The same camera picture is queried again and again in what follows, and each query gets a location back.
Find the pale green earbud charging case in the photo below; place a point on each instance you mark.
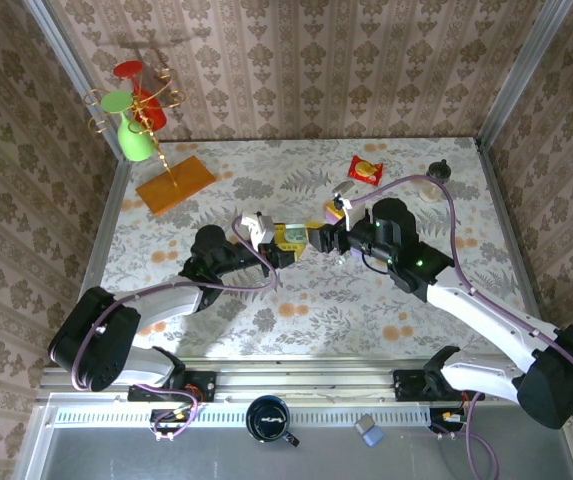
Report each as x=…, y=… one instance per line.
x=296, y=233

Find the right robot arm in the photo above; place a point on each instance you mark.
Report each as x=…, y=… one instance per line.
x=556, y=385

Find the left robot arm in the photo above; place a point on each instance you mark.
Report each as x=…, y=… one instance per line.
x=91, y=345

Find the red snack packet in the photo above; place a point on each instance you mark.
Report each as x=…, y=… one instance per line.
x=366, y=170

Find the gold rack with wooden base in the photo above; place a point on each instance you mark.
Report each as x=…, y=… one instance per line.
x=176, y=187

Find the clear bottle with black cap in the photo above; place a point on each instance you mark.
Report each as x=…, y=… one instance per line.
x=438, y=170

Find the floral patterned tablecloth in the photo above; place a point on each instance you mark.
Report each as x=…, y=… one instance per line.
x=316, y=325

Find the green plastic wine glass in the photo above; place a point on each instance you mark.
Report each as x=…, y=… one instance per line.
x=135, y=145

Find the slotted metal strip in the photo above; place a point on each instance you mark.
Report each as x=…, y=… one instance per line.
x=316, y=416

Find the black mug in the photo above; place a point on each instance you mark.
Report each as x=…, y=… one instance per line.
x=266, y=420

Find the black connector box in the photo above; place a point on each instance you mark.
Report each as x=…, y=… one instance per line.
x=168, y=419
x=446, y=417

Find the small blue grey box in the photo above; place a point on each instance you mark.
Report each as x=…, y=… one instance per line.
x=370, y=431

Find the red plastic wine glass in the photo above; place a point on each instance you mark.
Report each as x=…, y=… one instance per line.
x=130, y=69

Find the grey metal shelf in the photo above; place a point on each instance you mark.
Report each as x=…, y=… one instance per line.
x=116, y=460

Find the aluminium side rail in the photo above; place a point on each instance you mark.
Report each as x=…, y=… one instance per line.
x=100, y=235

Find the aluminium cross rail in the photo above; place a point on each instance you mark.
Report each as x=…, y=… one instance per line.
x=306, y=382

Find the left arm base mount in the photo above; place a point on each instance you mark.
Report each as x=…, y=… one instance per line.
x=201, y=387

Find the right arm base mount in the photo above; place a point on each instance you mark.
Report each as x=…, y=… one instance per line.
x=408, y=387

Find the aluminium frame post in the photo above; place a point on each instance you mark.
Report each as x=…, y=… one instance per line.
x=538, y=50
x=66, y=50

